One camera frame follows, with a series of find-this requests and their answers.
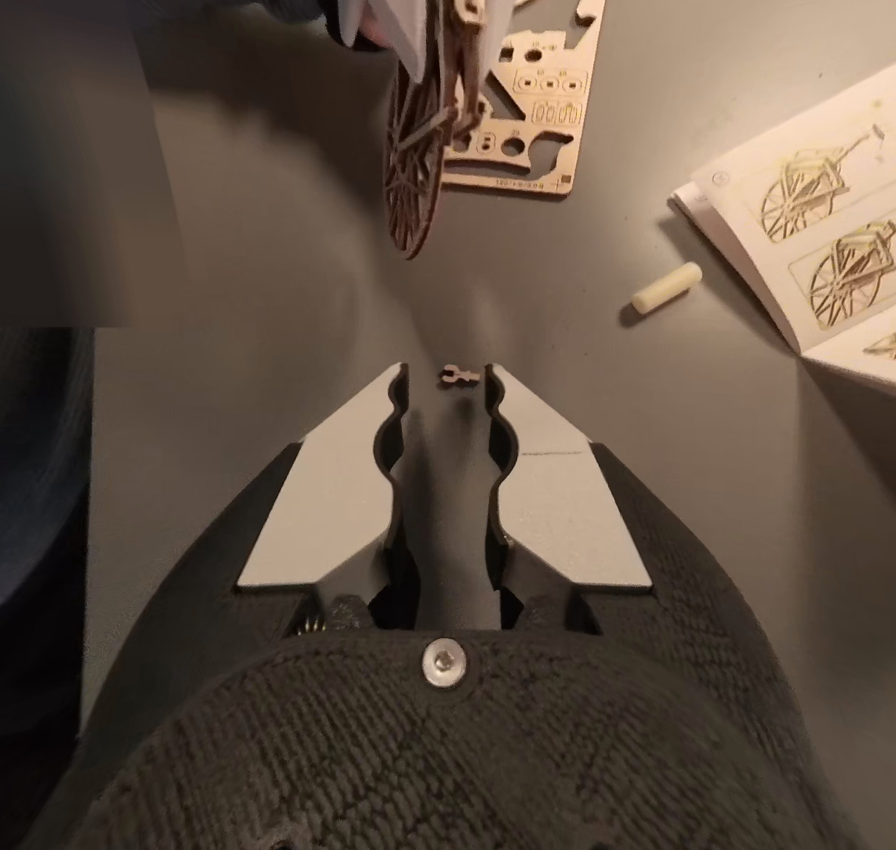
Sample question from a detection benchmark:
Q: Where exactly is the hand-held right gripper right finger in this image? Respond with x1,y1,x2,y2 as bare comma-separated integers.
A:
484,362,655,595

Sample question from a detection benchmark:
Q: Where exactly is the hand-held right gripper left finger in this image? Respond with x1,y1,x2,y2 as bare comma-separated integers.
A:
235,362,410,595

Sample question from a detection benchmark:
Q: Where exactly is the wooden bicycle model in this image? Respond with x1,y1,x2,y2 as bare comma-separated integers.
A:
383,0,506,261

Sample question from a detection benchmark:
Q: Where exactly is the white instruction booklet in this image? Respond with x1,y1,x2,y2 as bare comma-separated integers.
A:
668,59,896,396

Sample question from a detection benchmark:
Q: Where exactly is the wooden parts sheet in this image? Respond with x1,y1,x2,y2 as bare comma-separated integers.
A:
441,0,615,197

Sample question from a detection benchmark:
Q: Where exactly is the person's left hand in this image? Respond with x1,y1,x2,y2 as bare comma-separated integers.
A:
353,11,400,53

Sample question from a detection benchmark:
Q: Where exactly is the cream cylindrical wax stick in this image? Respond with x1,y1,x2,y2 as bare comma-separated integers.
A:
632,262,703,315

